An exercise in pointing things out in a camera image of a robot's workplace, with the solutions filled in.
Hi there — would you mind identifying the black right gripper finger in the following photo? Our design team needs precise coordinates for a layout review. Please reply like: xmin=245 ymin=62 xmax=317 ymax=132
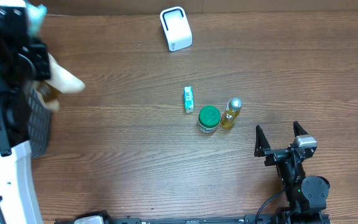
xmin=293 ymin=121 xmax=308 ymax=137
xmin=254 ymin=125 xmax=271 ymax=157

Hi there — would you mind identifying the yellow liquid bottle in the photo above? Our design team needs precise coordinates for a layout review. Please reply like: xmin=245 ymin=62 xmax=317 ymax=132
xmin=220 ymin=98 xmax=242 ymax=129

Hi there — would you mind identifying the green lid jar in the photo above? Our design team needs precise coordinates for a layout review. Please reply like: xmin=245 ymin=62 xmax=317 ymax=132
xmin=198 ymin=106 xmax=221 ymax=133

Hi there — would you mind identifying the small teal white box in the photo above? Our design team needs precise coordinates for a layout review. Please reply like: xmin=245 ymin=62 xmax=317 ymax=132
xmin=183 ymin=86 xmax=195 ymax=113

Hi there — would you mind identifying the beige brown snack bag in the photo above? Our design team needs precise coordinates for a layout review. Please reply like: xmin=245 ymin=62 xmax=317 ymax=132
xmin=32 ymin=54 xmax=86 ymax=112

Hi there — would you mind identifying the teal snack packet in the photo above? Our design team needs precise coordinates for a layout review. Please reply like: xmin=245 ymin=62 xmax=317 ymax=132
xmin=26 ymin=3 xmax=47 ymax=37

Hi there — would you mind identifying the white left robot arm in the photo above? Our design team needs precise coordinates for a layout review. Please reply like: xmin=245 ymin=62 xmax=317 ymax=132
xmin=0 ymin=1 xmax=51 ymax=223

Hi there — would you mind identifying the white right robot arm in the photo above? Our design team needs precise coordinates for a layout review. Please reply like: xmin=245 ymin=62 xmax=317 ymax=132
xmin=249 ymin=121 xmax=331 ymax=223

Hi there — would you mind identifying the white barcode scanner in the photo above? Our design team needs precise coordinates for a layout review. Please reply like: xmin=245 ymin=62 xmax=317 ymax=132
xmin=160 ymin=6 xmax=193 ymax=52

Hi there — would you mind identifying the grey plastic mesh basket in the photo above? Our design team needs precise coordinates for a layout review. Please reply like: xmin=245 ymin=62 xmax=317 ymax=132
xmin=28 ymin=89 xmax=52 ymax=159

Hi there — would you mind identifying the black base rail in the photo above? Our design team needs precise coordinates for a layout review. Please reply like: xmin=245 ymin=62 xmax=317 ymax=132
xmin=54 ymin=210 xmax=332 ymax=224

